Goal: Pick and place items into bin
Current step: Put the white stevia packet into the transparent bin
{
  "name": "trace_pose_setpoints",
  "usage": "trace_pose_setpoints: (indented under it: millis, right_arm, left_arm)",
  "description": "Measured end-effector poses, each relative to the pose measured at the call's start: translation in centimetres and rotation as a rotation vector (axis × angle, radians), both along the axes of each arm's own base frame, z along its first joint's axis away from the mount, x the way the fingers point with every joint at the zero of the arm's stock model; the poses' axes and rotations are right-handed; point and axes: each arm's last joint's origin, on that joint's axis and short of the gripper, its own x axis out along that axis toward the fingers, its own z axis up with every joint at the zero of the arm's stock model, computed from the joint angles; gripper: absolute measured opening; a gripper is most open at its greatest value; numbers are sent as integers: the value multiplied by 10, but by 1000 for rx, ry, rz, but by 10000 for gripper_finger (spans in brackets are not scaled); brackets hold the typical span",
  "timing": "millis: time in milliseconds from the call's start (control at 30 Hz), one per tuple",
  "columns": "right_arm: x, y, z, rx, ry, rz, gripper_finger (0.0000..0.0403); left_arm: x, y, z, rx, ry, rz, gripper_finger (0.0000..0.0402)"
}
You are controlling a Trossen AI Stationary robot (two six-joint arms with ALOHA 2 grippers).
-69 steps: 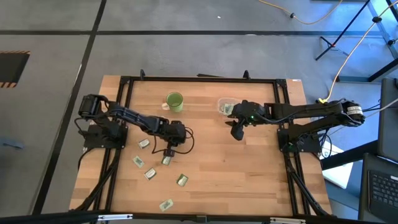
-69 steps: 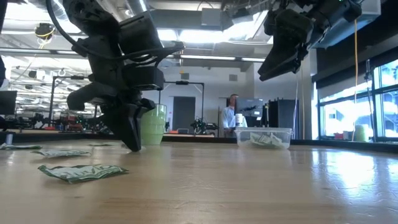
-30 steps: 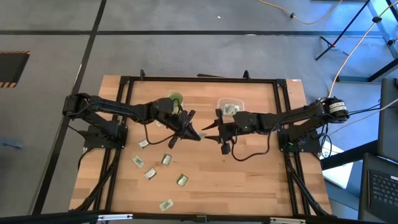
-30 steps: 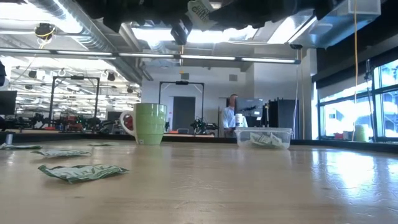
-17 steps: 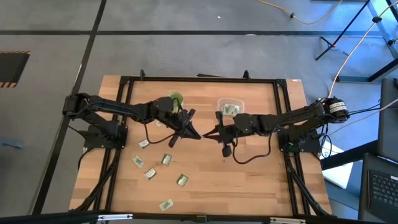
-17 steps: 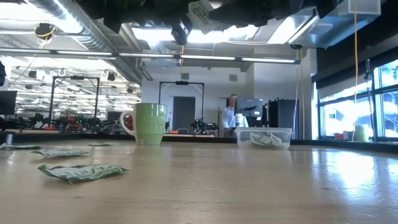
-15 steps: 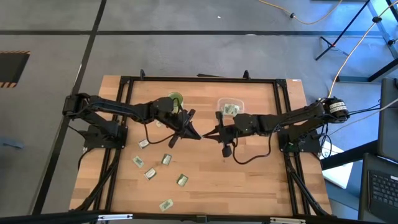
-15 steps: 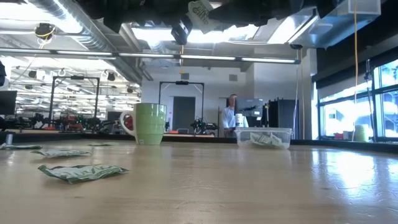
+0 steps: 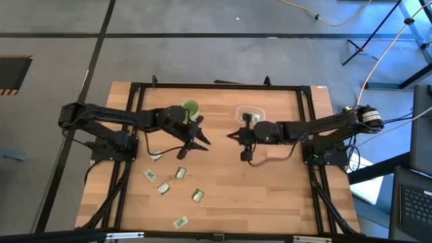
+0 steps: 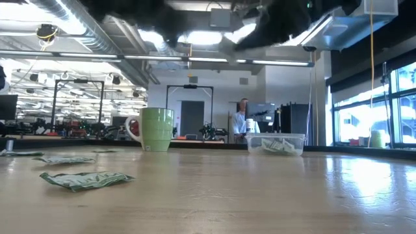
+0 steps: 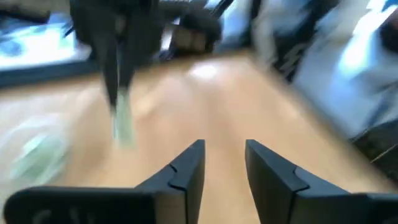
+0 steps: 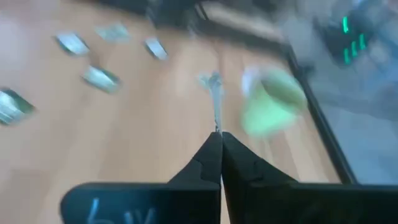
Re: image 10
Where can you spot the long ceiling light strip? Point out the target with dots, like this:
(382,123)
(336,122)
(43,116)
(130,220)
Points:
(152,58)

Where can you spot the silver ceiling vent hood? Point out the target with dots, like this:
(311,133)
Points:
(344,32)

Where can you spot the black tall cabinet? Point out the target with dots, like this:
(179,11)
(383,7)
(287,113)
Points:
(295,123)

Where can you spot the yellow-green roll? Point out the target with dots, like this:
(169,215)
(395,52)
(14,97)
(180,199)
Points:
(377,139)

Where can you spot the silver metal post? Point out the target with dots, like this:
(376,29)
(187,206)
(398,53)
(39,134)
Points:
(9,145)

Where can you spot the black background monitor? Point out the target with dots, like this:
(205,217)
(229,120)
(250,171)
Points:
(8,107)

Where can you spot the grey ceiling box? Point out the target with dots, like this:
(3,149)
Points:
(220,18)

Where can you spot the background robot green lights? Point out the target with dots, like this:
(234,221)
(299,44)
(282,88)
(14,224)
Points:
(211,131)

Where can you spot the black window frame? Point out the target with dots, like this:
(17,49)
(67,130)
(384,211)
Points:
(394,130)

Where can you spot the dollar bill front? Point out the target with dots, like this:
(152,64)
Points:
(86,180)

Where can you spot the black gantry frame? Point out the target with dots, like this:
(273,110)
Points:
(78,81)
(190,86)

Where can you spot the person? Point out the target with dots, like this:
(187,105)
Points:
(240,123)

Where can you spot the white canister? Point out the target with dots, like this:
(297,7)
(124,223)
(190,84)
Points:
(249,126)

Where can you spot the clear plastic bin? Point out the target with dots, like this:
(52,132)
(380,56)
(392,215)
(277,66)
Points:
(276,136)

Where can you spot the red container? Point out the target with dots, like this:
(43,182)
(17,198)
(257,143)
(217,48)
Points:
(354,142)

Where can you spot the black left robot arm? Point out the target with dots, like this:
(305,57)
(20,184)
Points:
(130,9)

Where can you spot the green ceramic mug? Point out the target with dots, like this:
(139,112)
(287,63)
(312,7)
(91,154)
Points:
(157,130)

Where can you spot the black computer monitor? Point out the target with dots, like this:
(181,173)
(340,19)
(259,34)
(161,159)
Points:
(260,112)

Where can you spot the silver ceiling duct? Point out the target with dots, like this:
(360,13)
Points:
(97,35)

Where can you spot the wooden top workbench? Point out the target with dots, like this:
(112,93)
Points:
(195,141)

